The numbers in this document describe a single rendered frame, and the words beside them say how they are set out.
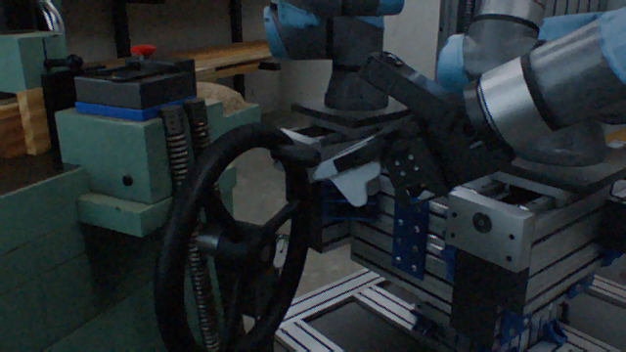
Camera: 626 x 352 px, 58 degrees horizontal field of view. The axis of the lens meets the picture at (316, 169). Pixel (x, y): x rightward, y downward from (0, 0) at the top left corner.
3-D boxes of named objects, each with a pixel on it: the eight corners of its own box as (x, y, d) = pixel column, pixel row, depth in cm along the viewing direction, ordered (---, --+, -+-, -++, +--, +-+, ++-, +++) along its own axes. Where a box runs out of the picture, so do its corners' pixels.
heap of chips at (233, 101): (222, 115, 87) (221, 92, 86) (154, 107, 93) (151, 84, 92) (254, 104, 95) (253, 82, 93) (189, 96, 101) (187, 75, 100)
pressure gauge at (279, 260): (273, 286, 95) (271, 242, 92) (253, 281, 97) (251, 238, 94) (290, 269, 100) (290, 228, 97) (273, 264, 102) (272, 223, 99)
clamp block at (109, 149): (149, 207, 60) (140, 126, 58) (62, 187, 66) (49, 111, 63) (230, 167, 73) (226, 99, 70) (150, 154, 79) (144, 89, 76)
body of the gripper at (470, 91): (396, 213, 57) (510, 172, 50) (358, 138, 56) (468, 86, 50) (419, 189, 63) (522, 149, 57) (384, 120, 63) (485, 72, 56)
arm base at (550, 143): (537, 135, 106) (545, 83, 103) (620, 154, 95) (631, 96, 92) (490, 151, 97) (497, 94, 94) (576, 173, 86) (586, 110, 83)
